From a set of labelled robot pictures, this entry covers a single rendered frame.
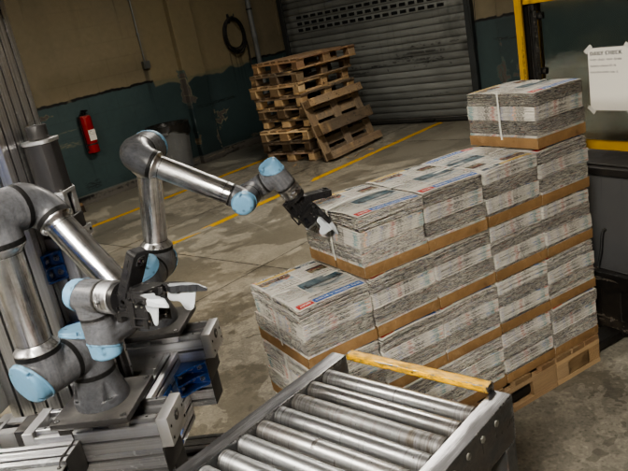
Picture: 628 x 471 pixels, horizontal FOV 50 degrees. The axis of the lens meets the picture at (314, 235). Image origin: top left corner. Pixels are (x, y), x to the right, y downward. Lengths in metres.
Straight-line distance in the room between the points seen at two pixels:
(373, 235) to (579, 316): 1.22
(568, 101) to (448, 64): 6.89
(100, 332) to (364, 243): 1.03
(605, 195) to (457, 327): 1.23
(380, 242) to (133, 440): 1.03
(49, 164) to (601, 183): 2.54
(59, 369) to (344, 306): 0.95
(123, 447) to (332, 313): 0.78
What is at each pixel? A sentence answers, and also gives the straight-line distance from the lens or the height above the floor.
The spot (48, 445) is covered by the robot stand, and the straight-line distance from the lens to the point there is 2.09.
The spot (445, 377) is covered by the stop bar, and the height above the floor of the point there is 0.82.
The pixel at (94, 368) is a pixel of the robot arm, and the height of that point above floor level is 0.94.
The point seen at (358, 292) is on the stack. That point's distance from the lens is 2.32.
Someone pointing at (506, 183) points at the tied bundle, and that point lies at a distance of 2.70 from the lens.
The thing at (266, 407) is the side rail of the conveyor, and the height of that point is 0.80.
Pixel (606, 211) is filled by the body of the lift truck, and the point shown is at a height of 0.57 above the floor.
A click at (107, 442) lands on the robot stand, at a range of 2.04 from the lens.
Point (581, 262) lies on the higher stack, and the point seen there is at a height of 0.52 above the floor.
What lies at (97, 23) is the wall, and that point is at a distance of 9.54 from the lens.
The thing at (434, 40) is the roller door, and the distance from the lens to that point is 9.84.
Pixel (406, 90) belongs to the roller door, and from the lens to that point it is 10.18.
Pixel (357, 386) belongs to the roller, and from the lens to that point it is 1.80.
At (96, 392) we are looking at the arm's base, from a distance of 1.95.
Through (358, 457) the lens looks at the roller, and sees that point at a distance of 1.54.
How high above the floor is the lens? 1.71
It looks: 17 degrees down
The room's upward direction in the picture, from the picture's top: 11 degrees counter-clockwise
